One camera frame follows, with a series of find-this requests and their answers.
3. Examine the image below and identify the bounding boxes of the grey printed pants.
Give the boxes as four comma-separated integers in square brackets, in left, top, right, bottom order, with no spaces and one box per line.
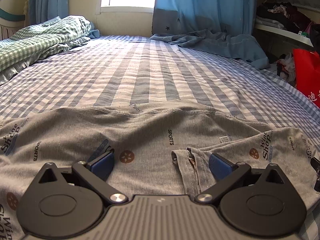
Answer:
[1,100,319,239]

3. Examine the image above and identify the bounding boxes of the red bag with characters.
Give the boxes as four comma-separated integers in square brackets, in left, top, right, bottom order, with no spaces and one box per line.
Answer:
[293,49,320,107]

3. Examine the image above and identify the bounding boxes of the clothes pile on shelf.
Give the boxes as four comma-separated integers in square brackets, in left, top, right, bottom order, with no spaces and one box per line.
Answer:
[256,3,315,34]

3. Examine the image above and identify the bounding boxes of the white shelf unit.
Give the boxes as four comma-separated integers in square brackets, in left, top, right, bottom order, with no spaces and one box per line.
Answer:
[255,0,319,48]

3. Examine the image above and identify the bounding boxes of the blue checkered bed sheet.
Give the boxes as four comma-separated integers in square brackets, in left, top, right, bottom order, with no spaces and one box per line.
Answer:
[0,35,320,240]

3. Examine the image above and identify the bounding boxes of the green checkered blanket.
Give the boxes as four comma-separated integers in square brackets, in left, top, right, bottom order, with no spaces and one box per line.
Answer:
[1,15,100,85]

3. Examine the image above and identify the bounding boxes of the blue star curtain right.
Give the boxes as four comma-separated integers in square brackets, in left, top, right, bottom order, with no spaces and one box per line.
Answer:
[151,0,269,69]

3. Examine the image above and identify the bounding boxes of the blue curtain left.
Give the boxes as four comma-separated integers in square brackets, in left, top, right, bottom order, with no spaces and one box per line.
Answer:
[28,0,69,25]

